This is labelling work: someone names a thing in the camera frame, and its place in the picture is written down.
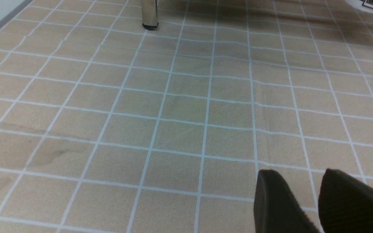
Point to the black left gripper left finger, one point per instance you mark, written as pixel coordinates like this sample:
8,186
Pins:
276,209

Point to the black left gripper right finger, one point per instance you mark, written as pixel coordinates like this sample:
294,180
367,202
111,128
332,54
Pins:
345,204

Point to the steel shoe rack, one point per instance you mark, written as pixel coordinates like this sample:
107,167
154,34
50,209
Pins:
149,14

